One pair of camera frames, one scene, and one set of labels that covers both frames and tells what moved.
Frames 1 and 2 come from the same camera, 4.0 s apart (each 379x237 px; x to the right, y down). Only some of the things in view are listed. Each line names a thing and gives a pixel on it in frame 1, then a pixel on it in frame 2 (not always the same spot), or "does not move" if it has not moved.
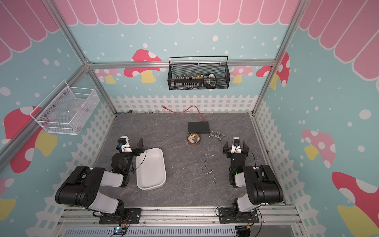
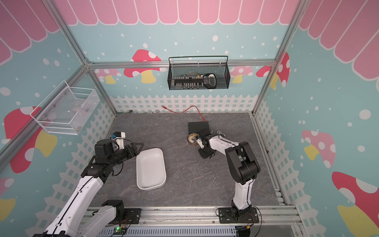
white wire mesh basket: [65, 110] does not move
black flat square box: [199, 127] does not move
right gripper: [228, 149] -> [203, 155]
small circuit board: [119, 230] does not move
